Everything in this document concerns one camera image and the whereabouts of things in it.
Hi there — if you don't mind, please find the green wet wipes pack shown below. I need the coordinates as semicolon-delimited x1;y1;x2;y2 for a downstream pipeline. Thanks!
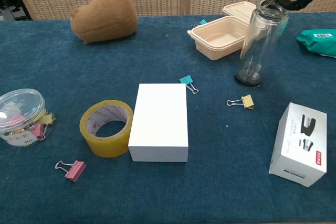
296;29;336;58

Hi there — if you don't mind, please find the beige hinged lunch container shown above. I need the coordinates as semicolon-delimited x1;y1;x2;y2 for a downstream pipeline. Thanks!
187;1;268;61

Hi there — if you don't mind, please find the clear glass bottle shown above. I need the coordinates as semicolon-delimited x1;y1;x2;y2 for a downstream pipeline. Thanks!
235;0;291;87

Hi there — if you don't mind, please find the yellow binder clip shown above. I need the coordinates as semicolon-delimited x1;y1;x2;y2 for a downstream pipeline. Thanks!
227;94;255;110
39;112;56;125

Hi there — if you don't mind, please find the white stapler box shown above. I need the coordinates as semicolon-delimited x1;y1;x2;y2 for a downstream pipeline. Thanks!
268;102;328;188

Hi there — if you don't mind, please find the plain white box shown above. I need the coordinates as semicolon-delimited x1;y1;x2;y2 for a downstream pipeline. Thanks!
128;83;190;163

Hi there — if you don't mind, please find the brown plush toy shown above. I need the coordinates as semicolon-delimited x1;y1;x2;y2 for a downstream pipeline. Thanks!
70;0;139;45

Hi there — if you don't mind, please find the blue table cloth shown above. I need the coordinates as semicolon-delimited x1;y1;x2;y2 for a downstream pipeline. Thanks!
0;11;336;224

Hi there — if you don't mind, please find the yellow packing tape roll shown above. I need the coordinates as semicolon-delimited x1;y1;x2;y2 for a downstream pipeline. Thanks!
79;100;134;158

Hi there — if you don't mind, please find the pink binder clip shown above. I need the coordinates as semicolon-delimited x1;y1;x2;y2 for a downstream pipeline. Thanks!
26;123;47;141
55;159;87;183

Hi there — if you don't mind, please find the clear plastic clip jar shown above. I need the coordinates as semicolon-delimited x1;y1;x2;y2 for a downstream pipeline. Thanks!
0;88;56;147

